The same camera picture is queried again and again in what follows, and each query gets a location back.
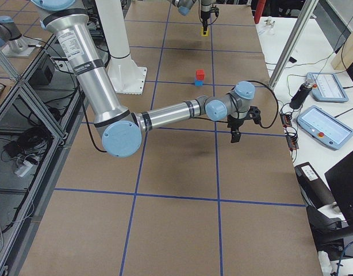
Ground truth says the white power strip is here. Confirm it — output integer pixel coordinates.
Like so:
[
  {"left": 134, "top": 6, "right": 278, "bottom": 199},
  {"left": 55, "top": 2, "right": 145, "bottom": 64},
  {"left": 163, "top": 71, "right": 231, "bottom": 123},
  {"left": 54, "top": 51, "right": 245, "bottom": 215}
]
[{"left": 14, "top": 160, "right": 33, "bottom": 178}]

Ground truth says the orange black electronics board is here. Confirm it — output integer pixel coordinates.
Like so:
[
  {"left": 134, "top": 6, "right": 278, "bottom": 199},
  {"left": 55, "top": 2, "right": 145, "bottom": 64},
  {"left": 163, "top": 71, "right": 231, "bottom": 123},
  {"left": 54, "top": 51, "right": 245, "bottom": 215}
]
[{"left": 280, "top": 113, "right": 299, "bottom": 151}]

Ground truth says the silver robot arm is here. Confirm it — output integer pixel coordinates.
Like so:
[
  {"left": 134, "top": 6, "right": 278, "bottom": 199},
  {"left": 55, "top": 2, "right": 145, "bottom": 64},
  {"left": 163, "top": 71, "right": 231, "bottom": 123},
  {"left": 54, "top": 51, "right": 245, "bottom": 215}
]
[
  {"left": 169, "top": 0, "right": 220, "bottom": 37},
  {"left": 34, "top": 1, "right": 260, "bottom": 158}
]

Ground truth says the black cylindrical bottle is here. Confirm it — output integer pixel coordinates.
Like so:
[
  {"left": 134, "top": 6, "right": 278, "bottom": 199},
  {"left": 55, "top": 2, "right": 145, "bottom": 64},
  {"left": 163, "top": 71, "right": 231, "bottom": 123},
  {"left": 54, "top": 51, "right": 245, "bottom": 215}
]
[{"left": 289, "top": 79, "right": 314, "bottom": 110}]

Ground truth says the white camera mast pedestal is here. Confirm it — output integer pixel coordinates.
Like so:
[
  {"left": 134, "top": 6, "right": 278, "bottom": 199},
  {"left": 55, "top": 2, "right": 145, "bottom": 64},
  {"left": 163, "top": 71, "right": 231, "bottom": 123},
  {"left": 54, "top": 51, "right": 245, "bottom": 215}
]
[{"left": 95, "top": 0, "right": 147, "bottom": 95}]

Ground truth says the blue wooden block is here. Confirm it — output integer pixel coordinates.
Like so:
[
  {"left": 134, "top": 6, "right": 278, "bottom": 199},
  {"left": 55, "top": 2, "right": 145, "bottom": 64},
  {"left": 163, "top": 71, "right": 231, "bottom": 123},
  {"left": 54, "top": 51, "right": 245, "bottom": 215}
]
[{"left": 194, "top": 79, "right": 204, "bottom": 86}]

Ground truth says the far teach pendant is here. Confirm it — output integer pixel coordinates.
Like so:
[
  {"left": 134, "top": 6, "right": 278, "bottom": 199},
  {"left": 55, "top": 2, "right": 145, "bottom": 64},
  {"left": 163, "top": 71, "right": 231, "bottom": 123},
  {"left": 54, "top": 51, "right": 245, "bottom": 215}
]
[{"left": 306, "top": 72, "right": 349, "bottom": 103}]

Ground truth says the near teach pendant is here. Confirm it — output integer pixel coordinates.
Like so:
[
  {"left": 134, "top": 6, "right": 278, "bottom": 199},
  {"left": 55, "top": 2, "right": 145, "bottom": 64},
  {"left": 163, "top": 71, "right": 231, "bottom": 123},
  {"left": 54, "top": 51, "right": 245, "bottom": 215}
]
[{"left": 297, "top": 105, "right": 353, "bottom": 150}]

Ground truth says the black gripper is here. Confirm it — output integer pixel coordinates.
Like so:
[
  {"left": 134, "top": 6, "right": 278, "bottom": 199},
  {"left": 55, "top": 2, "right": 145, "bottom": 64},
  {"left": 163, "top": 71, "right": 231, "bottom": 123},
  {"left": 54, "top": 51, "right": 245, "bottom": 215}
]
[
  {"left": 227, "top": 106, "right": 261, "bottom": 143},
  {"left": 199, "top": 0, "right": 220, "bottom": 30}
]

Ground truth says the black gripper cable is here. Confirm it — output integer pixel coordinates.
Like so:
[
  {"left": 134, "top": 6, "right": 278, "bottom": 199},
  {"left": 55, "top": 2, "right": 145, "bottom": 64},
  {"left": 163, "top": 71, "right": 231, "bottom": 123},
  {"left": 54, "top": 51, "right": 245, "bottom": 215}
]
[{"left": 245, "top": 80, "right": 279, "bottom": 129}]

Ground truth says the black monitor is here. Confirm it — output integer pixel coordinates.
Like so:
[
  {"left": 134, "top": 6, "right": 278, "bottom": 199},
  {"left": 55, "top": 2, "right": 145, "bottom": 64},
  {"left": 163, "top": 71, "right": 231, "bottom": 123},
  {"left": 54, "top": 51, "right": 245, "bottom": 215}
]
[{"left": 325, "top": 151, "right": 353, "bottom": 223}]

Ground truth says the aluminium frame post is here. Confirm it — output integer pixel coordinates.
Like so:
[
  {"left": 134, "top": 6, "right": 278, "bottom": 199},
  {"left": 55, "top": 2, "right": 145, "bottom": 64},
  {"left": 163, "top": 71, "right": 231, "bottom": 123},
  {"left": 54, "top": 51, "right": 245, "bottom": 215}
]
[{"left": 268, "top": 0, "right": 319, "bottom": 90}]

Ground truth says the red fire extinguisher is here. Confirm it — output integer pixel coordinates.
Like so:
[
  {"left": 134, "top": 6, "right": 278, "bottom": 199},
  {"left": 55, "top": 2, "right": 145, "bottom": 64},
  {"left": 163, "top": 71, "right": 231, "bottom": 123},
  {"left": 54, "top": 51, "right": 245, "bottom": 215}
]
[{"left": 254, "top": 0, "right": 266, "bottom": 24}]

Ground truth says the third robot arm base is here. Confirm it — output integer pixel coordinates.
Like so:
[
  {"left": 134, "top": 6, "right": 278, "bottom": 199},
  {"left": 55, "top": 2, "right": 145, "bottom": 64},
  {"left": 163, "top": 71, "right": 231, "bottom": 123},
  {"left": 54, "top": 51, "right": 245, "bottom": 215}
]
[{"left": 0, "top": 16, "right": 41, "bottom": 58}]

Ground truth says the yellow wooden block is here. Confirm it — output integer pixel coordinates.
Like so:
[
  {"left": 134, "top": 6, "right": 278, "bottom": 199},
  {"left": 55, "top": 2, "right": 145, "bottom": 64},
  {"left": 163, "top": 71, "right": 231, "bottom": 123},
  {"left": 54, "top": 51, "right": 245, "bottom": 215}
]
[{"left": 201, "top": 28, "right": 209, "bottom": 37}]

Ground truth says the teach pendant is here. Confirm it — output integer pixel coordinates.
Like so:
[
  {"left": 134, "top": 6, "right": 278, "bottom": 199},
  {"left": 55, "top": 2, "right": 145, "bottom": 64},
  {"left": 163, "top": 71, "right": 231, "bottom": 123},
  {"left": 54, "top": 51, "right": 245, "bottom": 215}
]
[
  {"left": 297, "top": 105, "right": 353, "bottom": 150},
  {"left": 306, "top": 72, "right": 349, "bottom": 103}
]

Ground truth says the black box with label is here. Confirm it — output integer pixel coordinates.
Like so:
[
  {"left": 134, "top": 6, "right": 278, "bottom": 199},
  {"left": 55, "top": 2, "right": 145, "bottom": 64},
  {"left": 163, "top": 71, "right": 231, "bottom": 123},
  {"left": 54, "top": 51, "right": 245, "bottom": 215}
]
[{"left": 294, "top": 162, "right": 335, "bottom": 209}]

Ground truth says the red wooden block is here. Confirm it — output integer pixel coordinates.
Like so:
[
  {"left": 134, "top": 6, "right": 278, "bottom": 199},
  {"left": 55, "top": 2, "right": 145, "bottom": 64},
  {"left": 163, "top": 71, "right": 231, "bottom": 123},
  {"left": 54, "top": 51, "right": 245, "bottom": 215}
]
[{"left": 195, "top": 69, "right": 205, "bottom": 81}]

